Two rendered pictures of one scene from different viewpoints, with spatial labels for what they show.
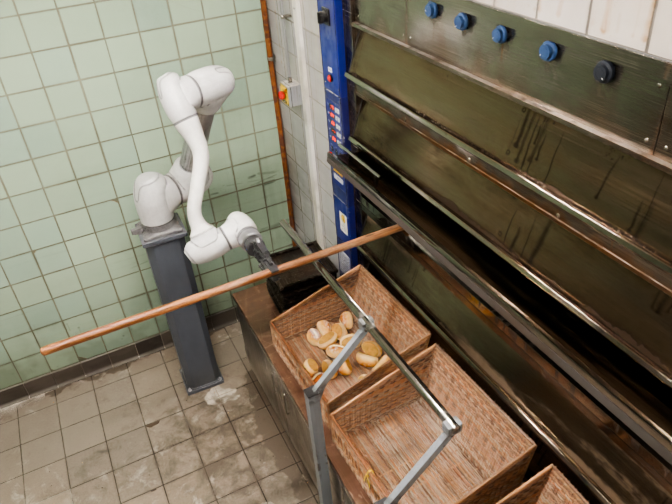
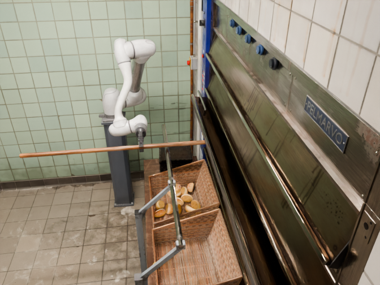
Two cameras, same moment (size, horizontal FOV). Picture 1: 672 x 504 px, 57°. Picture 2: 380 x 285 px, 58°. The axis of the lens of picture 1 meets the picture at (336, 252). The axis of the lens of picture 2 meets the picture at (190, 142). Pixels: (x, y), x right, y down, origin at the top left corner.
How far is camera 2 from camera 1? 0.64 m
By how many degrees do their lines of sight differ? 14
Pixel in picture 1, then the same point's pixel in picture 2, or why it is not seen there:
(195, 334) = (121, 176)
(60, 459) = (44, 219)
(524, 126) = (253, 91)
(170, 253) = not seen: hidden behind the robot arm
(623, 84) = (280, 71)
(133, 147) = (113, 75)
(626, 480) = not seen: outside the picture
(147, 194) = (107, 98)
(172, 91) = (119, 47)
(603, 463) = not seen: outside the picture
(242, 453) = (125, 242)
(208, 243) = (120, 126)
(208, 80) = (139, 45)
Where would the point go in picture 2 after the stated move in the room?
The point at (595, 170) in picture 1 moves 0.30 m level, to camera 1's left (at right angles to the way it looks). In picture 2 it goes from (270, 119) to (197, 110)
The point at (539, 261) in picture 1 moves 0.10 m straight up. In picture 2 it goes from (249, 168) to (251, 150)
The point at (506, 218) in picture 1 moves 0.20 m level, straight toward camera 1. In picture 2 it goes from (244, 142) to (225, 160)
